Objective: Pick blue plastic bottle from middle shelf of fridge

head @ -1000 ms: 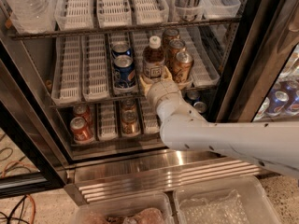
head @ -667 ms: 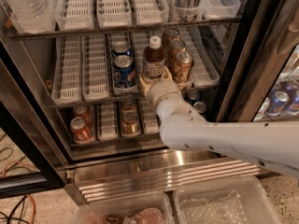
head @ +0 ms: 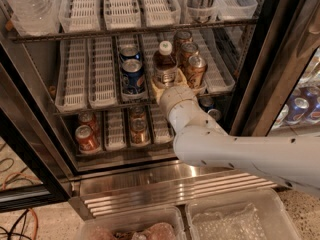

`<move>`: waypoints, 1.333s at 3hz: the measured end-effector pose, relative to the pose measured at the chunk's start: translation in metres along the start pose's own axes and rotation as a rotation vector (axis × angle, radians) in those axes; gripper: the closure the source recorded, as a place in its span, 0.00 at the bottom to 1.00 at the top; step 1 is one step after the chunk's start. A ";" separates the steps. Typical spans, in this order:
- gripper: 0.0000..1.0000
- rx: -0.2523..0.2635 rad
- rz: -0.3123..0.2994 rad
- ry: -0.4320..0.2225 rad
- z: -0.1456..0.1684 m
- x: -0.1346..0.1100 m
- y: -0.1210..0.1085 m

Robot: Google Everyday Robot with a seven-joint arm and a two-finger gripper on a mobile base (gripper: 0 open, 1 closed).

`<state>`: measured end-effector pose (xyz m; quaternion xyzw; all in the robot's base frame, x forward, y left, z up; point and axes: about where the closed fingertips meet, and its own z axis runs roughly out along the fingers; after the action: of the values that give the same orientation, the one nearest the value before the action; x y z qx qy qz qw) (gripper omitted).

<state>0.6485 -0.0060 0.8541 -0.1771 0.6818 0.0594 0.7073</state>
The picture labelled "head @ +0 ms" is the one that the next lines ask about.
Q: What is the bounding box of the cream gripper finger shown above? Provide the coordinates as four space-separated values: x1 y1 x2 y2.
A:
151 77 166 103
174 68 187 86

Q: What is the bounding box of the brown tea bottle white cap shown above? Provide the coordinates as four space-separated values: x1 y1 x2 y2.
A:
153 41 177 88

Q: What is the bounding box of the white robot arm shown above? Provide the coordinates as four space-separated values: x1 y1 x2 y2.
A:
151 78 320 197

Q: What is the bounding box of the tall plaid can top shelf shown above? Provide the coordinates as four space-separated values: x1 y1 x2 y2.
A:
183 0 216 23

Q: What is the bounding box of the steel fridge bottom grille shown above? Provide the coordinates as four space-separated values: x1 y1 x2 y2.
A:
69 159 278 220

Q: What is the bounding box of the fridge glass door right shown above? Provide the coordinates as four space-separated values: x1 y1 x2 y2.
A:
224 0 320 136

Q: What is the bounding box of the fridge glass door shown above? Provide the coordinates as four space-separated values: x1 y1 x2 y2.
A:
224 0 320 136
0 65 71 212

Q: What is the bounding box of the clear plastic bag top shelf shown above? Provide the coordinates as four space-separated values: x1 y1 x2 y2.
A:
6 0 61 36

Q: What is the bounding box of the fridge glass door left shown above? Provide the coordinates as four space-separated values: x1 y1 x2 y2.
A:
0 65 71 212

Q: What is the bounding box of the front gold soda can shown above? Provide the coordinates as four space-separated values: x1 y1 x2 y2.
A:
184 55 207 89

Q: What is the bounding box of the gold soda can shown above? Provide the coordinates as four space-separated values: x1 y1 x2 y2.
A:
173 30 193 53
184 55 207 89
178 42 199 70

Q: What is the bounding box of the front blue Pepsi can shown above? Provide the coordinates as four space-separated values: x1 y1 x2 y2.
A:
121 59 145 95

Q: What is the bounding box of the blue pepsi can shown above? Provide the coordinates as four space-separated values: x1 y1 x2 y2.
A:
121 59 145 95
120 46 141 62

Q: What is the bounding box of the rear brown soda can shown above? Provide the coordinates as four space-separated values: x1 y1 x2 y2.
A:
129 106 146 120

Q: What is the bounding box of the brown soda can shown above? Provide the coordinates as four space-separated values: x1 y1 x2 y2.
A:
129 106 146 120
130 118 148 144

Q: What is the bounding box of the middle gold soda can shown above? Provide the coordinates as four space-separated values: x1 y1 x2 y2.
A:
178 42 199 70

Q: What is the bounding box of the rear dark blue can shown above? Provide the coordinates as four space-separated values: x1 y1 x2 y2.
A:
199 97 214 112

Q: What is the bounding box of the dark blue can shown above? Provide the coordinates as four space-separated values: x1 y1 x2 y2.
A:
208 109 222 121
199 97 214 112

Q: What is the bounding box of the rear gold soda can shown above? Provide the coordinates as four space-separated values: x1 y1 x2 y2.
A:
173 30 193 53

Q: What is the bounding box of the front brown soda can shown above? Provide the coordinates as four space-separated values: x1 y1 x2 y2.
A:
130 118 148 144

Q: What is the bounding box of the rear blue Pepsi can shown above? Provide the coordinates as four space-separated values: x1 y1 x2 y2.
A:
120 46 141 62

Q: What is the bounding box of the front dark blue can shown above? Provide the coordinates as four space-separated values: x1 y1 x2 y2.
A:
208 109 222 121

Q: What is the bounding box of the rear orange soda can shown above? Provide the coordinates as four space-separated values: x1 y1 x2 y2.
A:
78 112 99 134

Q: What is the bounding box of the orange soda can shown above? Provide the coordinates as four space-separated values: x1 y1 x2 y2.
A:
75 125 100 152
78 112 99 134

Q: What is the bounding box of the front orange soda can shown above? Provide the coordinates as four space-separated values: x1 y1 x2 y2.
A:
75 125 100 152

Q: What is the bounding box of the Pepsi can behind glass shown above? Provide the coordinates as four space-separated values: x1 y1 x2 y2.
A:
285 97 309 125

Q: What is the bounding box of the clear bin with meat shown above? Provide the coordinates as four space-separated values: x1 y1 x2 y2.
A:
74 206 187 240

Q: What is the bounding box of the clear bin with plastic wrap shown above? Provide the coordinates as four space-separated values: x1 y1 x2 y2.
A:
185 189 302 240

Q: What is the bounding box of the orange cable on floor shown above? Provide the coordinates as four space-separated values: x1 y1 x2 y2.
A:
0 207 39 240

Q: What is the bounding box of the black cable on floor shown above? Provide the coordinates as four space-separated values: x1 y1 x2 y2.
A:
0 209 33 240

